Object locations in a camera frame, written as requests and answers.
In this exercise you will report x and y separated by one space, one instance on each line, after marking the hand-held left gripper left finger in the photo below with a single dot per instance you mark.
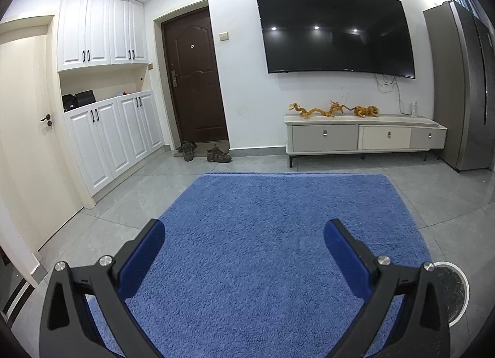
141 257

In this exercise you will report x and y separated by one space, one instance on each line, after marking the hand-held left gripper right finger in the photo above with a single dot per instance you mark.
346 257

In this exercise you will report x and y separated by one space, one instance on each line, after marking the white round trash bin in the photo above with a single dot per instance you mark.
454 292

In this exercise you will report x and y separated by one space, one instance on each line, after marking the blue rug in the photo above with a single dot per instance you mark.
251 246

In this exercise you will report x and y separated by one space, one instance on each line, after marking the white shoe cabinet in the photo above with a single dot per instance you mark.
104 141

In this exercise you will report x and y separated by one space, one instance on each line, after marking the white grey television cabinet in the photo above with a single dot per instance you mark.
325 137

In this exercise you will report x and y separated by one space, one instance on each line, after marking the cream interior door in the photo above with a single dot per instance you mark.
31 168

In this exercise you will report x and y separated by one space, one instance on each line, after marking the golden tiger figurine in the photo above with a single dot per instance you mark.
365 111

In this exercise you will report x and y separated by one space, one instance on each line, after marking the golden dragon figurine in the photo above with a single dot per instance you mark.
313 112

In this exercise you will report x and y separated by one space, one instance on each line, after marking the white bottle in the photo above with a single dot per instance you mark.
414 109

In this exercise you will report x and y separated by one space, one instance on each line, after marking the black bag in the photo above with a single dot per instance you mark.
69 103
85 98

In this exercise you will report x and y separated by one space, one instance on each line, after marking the brown entrance door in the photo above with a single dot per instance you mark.
193 79

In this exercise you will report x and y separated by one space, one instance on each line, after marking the grey refrigerator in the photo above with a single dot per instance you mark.
460 91

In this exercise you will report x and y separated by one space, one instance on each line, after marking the black wall television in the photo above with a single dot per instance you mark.
332 29

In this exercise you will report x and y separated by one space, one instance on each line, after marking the wall light switch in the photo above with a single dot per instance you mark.
223 36

